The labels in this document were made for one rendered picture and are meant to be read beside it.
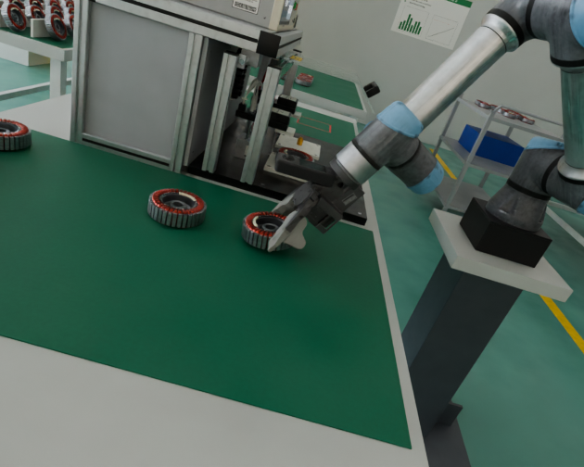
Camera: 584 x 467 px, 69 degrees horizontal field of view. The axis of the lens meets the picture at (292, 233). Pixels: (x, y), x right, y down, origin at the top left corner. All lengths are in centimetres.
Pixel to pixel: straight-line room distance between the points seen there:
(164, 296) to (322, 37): 600
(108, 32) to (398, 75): 574
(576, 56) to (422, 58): 571
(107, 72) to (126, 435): 82
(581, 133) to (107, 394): 98
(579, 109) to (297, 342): 73
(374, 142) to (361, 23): 577
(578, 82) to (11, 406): 102
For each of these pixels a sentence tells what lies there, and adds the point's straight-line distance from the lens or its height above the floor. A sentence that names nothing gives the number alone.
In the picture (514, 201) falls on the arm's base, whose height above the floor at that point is 90.
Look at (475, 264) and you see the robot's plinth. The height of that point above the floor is 74.
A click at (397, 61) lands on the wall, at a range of 659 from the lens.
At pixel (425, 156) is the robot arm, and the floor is 101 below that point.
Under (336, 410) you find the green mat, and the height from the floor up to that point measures 75.
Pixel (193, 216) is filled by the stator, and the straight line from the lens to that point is 83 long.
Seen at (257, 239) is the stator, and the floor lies 78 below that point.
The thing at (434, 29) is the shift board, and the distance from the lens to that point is 664.
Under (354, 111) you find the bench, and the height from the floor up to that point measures 73.
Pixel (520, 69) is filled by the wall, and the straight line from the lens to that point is 703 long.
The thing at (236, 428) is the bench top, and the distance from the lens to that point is 53.
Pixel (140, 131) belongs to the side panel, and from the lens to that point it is 111.
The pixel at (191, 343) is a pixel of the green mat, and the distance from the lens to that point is 60.
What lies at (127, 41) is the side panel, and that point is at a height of 101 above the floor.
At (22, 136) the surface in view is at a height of 78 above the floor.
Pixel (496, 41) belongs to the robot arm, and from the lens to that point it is 101.
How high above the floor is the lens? 117
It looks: 27 degrees down
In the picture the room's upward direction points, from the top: 18 degrees clockwise
